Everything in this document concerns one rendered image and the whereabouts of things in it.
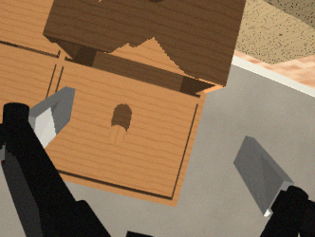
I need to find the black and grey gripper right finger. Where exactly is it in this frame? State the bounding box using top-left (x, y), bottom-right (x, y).
top-left (233, 136), bottom-right (315, 237)

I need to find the orange-brown wooden chest of drawers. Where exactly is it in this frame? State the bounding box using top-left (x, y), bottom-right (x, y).
top-left (0, 44), bottom-right (207, 207)

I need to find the brown wooden drawer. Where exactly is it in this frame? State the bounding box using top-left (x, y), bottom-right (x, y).
top-left (0, 49), bottom-right (56, 123)
top-left (0, 0), bottom-right (61, 59)
top-left (45, 67), bottom-right (196, 197)
top-left (43, 0), bottom-right (246, 97)

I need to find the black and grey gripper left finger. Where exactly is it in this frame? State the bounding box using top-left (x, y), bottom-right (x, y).
top-left (0, 86), bottom-right (111, 237)

